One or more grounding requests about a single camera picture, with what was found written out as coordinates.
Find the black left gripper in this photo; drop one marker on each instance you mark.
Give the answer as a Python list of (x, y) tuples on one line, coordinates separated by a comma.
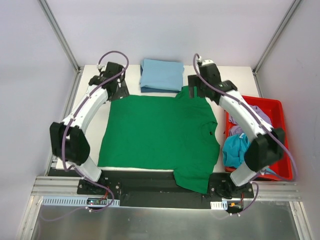
[(119, 91)]

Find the aluminium frame post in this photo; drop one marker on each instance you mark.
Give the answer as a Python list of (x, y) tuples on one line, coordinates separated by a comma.
[(293, 7), (46, 9)]

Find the red plastic bin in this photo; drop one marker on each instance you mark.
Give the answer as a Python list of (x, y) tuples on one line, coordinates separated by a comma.
[(274, 110)]

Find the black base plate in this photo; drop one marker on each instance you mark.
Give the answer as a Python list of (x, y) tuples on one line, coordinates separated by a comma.
[(152, 189)]

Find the teal crumpled t-shirt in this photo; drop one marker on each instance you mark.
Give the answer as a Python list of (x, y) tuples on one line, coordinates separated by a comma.
[(234, 149)]

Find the green t-shirt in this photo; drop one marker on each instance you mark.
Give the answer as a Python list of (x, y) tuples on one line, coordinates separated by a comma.
[(163, 133)]

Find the right aluminium frame post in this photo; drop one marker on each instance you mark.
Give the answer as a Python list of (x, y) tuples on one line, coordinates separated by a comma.
[(293, 7)]

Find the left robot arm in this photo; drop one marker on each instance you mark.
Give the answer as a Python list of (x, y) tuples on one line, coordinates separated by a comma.
[(68, 140)]

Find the light blue folded t-shirt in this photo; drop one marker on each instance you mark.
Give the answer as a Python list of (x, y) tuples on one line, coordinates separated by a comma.
[(165, 75)]

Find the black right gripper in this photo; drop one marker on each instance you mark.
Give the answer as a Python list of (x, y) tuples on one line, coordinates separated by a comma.
[(200, 89)]

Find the left aluminium frame post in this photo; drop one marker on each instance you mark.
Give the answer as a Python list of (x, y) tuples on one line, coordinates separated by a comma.
[(46, 9)]

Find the lavender crumpled t-shirt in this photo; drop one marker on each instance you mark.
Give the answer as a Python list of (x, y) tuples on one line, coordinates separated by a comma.
[(237, 130)]

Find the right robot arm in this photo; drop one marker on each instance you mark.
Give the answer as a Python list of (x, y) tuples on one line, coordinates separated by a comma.
[(267, 143)]

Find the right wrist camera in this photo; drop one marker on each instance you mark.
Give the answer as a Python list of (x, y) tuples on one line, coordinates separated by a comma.
[(205, 62)]

